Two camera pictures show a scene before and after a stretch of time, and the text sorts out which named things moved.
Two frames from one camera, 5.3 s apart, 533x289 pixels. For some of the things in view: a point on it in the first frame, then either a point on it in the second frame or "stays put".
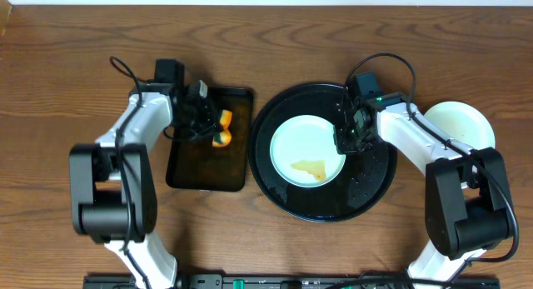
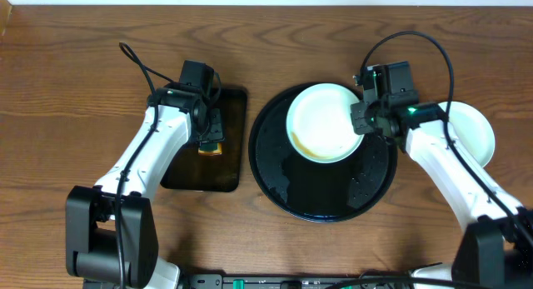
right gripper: x=342 y=146 to x=359 y=125
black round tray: x=364 y=175 stays put
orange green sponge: x=222 y=136 to x=210 y=148
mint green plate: x=304 y=152 to x=320 y=125
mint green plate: x=461 y=122 stays put
